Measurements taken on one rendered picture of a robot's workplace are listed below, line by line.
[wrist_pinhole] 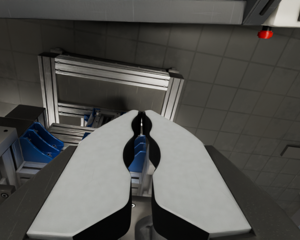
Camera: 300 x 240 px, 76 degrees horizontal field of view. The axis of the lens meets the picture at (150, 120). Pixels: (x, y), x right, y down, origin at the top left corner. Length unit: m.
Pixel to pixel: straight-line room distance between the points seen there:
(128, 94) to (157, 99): 0.19
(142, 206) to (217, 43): 1.18
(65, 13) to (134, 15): 0.12
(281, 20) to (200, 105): 1.20
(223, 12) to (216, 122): 1.35
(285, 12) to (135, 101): 0.98
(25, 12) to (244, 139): 1.78
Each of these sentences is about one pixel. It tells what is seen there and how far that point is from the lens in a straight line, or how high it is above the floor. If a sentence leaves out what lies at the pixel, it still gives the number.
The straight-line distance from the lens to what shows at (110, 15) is 0.40.
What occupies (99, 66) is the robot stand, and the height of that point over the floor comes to 0.23.
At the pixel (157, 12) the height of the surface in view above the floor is 0.95.
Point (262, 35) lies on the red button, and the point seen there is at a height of 0.81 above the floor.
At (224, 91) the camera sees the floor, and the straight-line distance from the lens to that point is 1.59.
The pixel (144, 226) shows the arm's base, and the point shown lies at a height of 1.06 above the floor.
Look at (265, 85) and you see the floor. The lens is 1.72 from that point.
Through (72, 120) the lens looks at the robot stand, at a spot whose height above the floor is 0.21.
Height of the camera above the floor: 1.35
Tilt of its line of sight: 59 degrees down
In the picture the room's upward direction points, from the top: 176 degrees clockwise
